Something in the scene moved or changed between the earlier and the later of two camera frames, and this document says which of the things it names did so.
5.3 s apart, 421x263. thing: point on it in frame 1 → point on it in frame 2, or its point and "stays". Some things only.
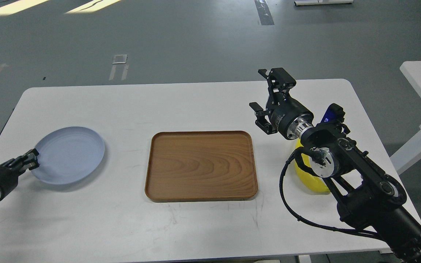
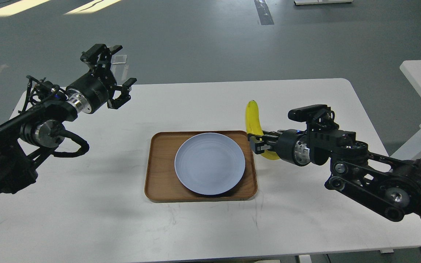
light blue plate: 68,155 → 209,163
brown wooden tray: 184,166 stays
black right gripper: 291,119 → 292,145
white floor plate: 120,58 stays
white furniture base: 321,2 stays
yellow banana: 317,183 → 254,125
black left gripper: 4,179 → 88,92
